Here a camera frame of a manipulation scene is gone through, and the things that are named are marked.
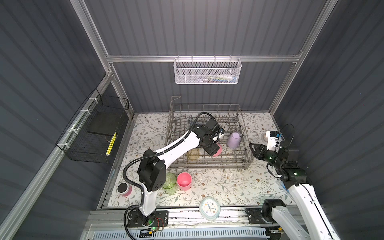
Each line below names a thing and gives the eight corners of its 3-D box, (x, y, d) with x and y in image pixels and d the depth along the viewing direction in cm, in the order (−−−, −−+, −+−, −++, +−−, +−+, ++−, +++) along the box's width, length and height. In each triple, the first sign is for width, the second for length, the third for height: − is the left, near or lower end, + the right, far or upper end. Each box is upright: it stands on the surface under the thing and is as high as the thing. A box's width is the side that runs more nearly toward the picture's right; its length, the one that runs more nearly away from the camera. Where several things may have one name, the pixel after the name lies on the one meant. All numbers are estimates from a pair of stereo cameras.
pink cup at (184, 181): (178, 192, 83) (176, 186, 75) (179, 179, 88) (177, 171, 80) (192, 192, 83) (191, 186, 75) (192, 179, 88) (191, 171, 80)
